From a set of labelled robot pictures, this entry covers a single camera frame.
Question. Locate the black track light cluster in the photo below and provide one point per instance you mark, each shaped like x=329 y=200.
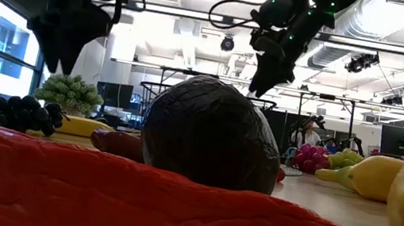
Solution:
x=392 y=100
x=359 y=63

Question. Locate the dark purple cabbage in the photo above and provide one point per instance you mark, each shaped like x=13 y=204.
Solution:
x=214 y=135

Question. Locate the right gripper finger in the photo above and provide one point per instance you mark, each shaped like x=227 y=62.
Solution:
x=283 y=74
x=263 y=76

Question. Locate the black partition panel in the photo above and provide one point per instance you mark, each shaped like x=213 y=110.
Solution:
x=280 y=128

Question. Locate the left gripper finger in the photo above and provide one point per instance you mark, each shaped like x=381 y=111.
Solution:
x=87 y=35
x=54 y=39

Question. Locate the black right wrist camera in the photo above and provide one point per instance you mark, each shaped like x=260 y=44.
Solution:
x=275 y=11

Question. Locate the long ceiling light strip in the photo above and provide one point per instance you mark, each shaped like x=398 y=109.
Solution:
x=185 y=13

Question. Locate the black computer monitor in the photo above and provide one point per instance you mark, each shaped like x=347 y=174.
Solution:
x=114 y=95
x=400 y=140

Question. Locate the grey round mat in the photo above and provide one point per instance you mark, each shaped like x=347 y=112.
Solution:
x=291 y=171

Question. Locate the large window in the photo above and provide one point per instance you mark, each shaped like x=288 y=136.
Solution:
x=3 y=75

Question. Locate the pink grape bunch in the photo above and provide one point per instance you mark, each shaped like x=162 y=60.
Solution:
x=309 y=157

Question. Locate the person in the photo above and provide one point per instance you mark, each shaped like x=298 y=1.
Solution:
x=306 y=138

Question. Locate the long bright red pepper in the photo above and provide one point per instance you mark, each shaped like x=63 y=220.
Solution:
x=131 y=207

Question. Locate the yellow banana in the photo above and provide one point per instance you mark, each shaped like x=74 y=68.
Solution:
x=333 y=176
x=81 y=127

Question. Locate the black metal rack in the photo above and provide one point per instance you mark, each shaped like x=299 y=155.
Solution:
x=326 y=96

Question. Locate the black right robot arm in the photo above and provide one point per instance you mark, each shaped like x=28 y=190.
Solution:
x=322 y=6

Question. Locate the green grape bunch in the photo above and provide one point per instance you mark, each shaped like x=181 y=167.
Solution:
x=343 y=158

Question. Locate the dark red chili pepper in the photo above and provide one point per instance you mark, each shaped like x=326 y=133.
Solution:
x=117 y=143

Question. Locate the silver ventilation duct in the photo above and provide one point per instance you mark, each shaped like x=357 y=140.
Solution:
x=335 y=53

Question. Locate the black background robot arm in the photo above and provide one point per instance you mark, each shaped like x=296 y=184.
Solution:
x=355 y=144

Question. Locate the green potted plant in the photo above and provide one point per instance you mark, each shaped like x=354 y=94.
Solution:
x=68 y=93

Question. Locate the black grape bunch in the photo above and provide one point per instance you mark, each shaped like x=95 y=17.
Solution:
x=21 y=114

